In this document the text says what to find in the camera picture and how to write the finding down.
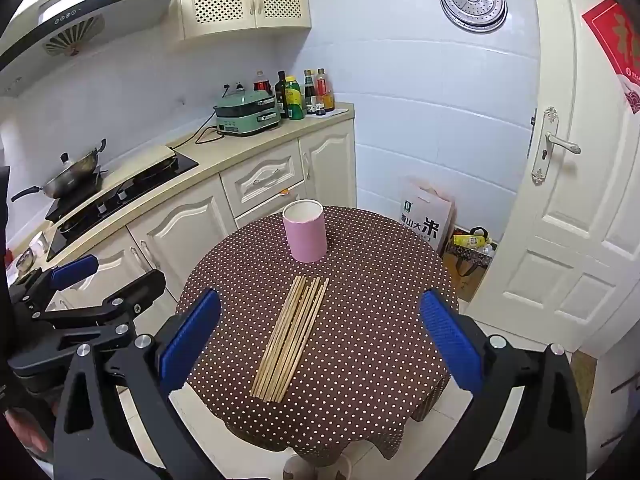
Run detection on cream drawer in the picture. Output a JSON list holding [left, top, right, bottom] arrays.
[[234, 180, 307, 228], [220, 140, 306, 216]]

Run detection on brown polka dot tablecloth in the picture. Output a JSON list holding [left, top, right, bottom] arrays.
[[176, 205, 460, 461]]

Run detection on white panel door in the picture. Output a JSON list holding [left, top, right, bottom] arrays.
[[462, 0, 640, 356]]

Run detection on bundle of wooden chopsticks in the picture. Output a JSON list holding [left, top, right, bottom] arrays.
[[250, 275, 331, 403]]

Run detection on pink cylindrical cup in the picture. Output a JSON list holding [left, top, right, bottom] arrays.
[[282, 200, 328, 264]]

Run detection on green bottle yellow cap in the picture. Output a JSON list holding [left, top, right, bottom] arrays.
[[286, 76, 306, 121]]

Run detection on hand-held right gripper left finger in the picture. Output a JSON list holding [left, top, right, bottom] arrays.
[[52, 288, 222, 480]]

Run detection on cream wall cabinet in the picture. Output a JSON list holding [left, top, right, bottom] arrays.
[[167, 0, 321, 53]]

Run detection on black power cable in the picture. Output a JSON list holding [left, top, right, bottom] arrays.
[[194, 112, 226, 145]]

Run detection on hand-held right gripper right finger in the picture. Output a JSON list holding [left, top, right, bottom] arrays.
[[419, 289, 589, 480]]

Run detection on narrow cream cabinet door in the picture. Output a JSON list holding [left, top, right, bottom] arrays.
[[299, 122, 357, 208]]

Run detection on person's left hand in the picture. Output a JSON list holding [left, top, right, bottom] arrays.
[[4, 410, 50, 457]]

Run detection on white table base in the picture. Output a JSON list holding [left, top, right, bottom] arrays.
[[282, 447, 353, 480]]

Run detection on white paper rice bag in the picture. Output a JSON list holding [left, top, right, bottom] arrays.
[[399, 177, 457, 256]]

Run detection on green electric grill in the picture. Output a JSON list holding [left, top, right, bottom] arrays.
[[214, 91, 282, 137]]

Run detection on dark glass oil bottle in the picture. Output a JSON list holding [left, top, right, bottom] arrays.
[[275, 70, 289, 119]]

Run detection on beige countertop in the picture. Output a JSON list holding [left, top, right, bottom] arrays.
[[10, 102, 357, 281]]

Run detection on cream base cabinet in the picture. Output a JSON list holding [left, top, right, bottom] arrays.
[[50, 120, 358, 341]]

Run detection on silver door handle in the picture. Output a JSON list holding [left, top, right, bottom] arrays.
[[531, 106, 582, 186]]

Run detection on steel wok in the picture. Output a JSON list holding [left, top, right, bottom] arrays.
[[11, 139, 108, 203]]

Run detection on basket with yellow bottle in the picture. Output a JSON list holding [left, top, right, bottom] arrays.
[[442, 227, 498, 303]]

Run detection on round metal steamer rack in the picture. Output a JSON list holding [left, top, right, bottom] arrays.
[[439, 0, 508, 35]]

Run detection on white paper sheet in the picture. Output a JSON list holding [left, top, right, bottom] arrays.
[[307, 106, 351, 120]]

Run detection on orange sauce bottle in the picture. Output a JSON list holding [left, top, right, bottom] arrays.
[[315, 68, 335, 111]]

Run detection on black gas stove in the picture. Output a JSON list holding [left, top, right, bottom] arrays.
[[44, 147, 200, 261]]

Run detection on red paper decoration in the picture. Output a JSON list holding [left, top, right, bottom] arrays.
[[581, 0, 640, 115]]

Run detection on black glass range hood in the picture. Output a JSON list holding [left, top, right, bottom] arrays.
[[0, 0, 181, 96]]

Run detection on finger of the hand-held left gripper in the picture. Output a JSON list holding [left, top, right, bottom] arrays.
[[15, 270, 167, 357], [10, 254, 99, 319]]

